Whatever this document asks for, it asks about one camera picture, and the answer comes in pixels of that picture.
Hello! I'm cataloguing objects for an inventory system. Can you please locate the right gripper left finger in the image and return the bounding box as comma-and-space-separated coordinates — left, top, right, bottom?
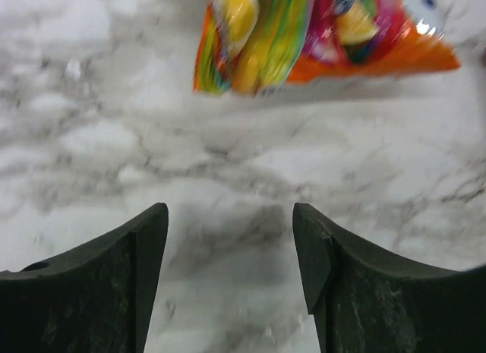
1, 203, 169, 352

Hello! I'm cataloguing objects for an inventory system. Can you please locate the orange colourful candy bag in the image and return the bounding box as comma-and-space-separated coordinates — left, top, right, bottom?
193, 0, 460, 94

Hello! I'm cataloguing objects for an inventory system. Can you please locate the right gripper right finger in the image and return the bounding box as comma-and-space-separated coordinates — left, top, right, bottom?
292, 203, 485, 353

